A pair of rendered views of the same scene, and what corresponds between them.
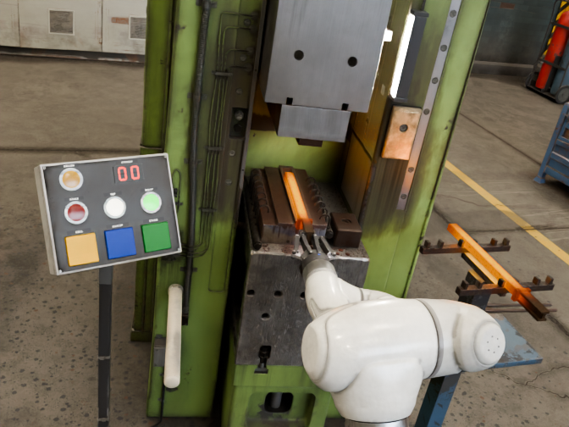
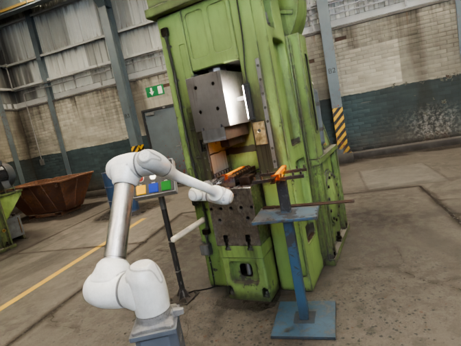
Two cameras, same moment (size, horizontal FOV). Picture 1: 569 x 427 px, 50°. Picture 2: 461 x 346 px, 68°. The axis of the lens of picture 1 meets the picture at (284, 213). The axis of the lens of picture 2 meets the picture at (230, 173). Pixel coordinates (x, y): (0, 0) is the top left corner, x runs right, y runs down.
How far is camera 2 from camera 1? 1.82 m
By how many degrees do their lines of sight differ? 43
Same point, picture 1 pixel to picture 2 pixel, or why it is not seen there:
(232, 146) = (204, 154)
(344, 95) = (219, 121)
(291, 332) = (232, 227)
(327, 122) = (217, 133)
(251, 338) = (218, 231)
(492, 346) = (143, 156)
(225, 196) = (208, 176)
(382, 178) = (261, 154)
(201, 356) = not seen: hidden behind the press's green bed
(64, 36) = not seen: hidden behind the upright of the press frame
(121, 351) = not seen: hidden behind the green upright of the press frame
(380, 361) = (115, 165)
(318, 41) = (204, 105)
